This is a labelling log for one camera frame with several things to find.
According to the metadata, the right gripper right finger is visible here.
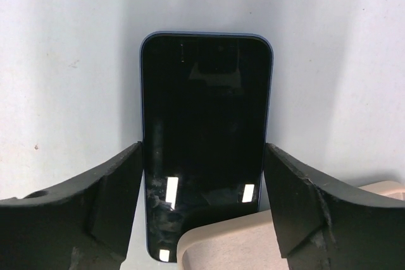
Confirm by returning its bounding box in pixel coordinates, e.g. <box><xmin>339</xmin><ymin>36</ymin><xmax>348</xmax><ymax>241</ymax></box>
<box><xmin>264</xmin><ymin>144</ymin><xmax>404</xmax><ymax>269</ymax></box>

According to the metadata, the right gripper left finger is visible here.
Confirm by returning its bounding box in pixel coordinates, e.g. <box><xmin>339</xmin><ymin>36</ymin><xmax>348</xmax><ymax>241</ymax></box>
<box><xmin>1</xmin><ymin>143</ymin><xmax>143</xmax><ymax>269</ymax></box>

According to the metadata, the beige phone case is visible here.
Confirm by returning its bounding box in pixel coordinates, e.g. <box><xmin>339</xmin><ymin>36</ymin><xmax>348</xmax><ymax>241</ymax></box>
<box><xmin>176</xmin><ymin>180</ymin><xmax>405</xmax><ymax>270</ymax></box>

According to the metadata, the black phone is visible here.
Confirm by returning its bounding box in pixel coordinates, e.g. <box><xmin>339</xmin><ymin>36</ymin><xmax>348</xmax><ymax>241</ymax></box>
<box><xmin>140</xmin><ymin>32</ymin><xmax>273</xmax><ymax>263</ymax></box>

